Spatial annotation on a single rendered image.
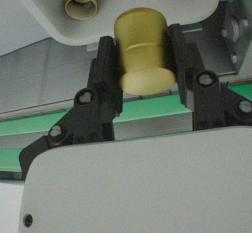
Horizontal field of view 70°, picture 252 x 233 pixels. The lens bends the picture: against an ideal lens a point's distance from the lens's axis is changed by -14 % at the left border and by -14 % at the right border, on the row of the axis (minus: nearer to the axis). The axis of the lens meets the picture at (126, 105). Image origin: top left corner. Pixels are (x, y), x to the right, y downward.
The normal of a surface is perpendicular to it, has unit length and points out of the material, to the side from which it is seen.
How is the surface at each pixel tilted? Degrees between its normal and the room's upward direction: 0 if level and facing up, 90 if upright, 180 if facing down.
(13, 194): 90
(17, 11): 0
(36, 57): 90
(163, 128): 90
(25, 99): 90
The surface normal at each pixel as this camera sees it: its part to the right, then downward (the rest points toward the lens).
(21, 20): 0.06, 0.93
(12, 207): -0.26, -0.33
